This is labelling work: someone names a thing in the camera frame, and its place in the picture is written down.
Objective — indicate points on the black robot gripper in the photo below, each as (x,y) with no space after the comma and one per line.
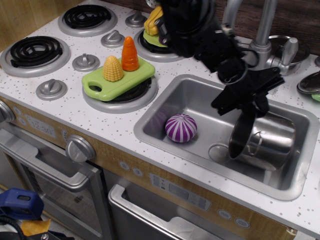
(249,95)

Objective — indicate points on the stainless steel pot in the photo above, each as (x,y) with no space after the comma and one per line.
(270,144)

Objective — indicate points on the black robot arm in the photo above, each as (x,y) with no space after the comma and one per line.
(190,28)

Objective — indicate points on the silver toy sink basin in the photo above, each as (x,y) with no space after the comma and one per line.
(191,95)

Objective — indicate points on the silver toy faucet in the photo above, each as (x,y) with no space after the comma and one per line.
(261,44)

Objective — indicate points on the silver bowl right edge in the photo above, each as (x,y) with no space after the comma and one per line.
(310,84)

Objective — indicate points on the green toy item right edge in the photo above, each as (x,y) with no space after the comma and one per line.
(316,97)

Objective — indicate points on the purple white striped toy onion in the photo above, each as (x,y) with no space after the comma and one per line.
(181,128)

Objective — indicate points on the burner under green plate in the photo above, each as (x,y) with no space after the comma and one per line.
(151,56)

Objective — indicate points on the burner under cutting board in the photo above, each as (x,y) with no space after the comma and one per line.
(130,101)

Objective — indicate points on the purple toy eggplant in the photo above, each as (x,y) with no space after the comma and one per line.
(163,40)

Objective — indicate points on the green toy plate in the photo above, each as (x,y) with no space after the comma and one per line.
(153,39)

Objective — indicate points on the orange toy carrot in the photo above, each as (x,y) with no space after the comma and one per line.
(129,58)

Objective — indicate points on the yellow toy corn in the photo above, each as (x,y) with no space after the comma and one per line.
(112,70)

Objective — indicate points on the silver stove knob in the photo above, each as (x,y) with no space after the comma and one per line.
(85,63)
(50,90)
(136,20)
(112,40)

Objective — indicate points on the silver slotted spoon top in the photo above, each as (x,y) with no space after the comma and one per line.
(152,3)

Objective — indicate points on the toy dishwasher door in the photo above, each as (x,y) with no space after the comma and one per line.
(141,215)

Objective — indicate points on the silver stove knob middle back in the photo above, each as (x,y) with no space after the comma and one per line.
(112,40)

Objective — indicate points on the green toy cutting board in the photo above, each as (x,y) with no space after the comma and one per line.
(97,87)

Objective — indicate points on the silver stove knob middle front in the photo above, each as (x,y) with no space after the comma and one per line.
(85,63)

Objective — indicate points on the silver oven dial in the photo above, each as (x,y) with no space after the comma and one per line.
(78,149)

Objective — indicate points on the black coil burner back left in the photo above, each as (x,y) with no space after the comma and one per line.
(87,20)

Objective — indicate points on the black coil burner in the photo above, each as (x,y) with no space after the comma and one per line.
(87,20)
(35,56)

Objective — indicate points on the toy oven door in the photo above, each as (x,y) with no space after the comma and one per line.
(73,193)

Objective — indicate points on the black coil burner front left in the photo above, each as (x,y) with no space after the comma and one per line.
(35,56)

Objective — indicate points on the blue clamp tool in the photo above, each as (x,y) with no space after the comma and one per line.
(20,204)

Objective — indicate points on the silver oven dial left edge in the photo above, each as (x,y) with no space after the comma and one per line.
(6,114)

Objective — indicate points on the yellow cloth bottom left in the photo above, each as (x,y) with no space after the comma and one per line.
(34,227)

